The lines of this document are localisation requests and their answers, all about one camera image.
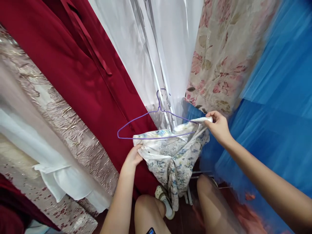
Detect dark red dress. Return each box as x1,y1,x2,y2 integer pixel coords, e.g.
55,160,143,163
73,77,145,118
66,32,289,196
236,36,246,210
0,0,166,195

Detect beige pink floral dress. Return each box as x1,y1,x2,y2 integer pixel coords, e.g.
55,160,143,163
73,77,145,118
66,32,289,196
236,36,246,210
183,0,281,116

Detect white floral garment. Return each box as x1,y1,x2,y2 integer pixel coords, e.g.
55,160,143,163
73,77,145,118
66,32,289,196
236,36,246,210
132,116,214,212

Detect white metal rack base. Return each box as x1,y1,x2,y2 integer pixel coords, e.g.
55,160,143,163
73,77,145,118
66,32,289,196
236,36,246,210
183,170,229,206

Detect blue tulle dress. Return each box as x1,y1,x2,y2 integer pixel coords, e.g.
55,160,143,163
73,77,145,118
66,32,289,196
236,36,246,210
182,0,312,234

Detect person's left hand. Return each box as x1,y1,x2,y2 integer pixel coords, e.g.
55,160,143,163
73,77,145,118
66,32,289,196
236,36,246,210
121,144,144,169

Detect person's right fingers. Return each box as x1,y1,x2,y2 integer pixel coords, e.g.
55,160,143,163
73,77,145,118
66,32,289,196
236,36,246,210
205,110,221,120

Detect person's legs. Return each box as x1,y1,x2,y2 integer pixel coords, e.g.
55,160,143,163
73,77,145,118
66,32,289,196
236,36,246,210
133,174,247,234

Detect white chiffon dress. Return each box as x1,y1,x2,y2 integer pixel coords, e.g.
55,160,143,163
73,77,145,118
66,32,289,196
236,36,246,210
0,57,115,213

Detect white sheer dress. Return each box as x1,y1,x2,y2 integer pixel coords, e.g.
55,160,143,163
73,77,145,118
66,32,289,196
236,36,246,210
88,0,205,132

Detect person's right hand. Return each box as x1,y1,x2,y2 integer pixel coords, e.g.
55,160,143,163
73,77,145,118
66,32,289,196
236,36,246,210
203,110,232,144

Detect beige dress with red flowers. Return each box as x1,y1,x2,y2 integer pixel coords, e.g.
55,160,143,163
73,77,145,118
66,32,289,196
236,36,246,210
0,156,98,234

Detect beige embroidered lace dress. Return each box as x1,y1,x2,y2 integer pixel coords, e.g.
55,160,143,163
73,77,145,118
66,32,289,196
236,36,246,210
0,24,120,197

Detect purple wire hanger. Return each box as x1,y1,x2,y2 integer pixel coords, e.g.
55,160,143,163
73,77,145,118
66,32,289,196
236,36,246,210
117,88,201,140

